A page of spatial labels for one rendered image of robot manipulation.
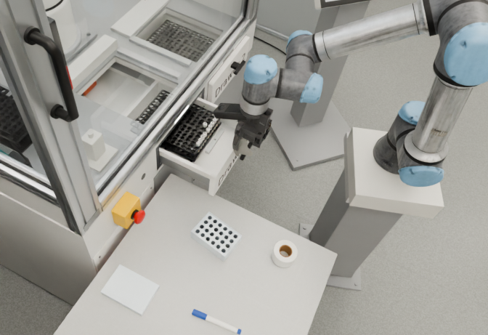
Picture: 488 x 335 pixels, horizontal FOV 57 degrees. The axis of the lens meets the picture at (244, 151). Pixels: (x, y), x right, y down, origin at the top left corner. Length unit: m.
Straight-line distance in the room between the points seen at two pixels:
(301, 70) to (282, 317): 0.66
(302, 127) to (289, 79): 1.52
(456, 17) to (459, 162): 1.90
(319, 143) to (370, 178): 1.11
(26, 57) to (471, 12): 0.85
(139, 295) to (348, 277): 1.21
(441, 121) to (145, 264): 0.87
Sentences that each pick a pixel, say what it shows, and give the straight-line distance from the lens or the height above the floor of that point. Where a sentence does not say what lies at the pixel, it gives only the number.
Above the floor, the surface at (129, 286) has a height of 0.78.
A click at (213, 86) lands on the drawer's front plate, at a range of 1.49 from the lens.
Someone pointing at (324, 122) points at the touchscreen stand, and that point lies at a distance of 2.67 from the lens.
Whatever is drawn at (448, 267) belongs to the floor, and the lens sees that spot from 2.49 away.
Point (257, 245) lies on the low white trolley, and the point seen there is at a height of 0.76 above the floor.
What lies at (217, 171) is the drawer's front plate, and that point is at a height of 0.93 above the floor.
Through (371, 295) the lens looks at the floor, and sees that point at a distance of 2.26.
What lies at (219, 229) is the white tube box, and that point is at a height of 0.80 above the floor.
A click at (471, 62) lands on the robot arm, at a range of 1.04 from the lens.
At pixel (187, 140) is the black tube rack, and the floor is 0.87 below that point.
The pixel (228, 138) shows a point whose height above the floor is 0.84.
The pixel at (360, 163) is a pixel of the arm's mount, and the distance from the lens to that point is 1.52.
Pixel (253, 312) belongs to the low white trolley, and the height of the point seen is 0.76.
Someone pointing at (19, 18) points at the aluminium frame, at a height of 1.57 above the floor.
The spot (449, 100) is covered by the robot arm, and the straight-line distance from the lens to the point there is 1.14.
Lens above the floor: 1.98
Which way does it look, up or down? 53 degrees down
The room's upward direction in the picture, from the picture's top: 11 degrees clockwise
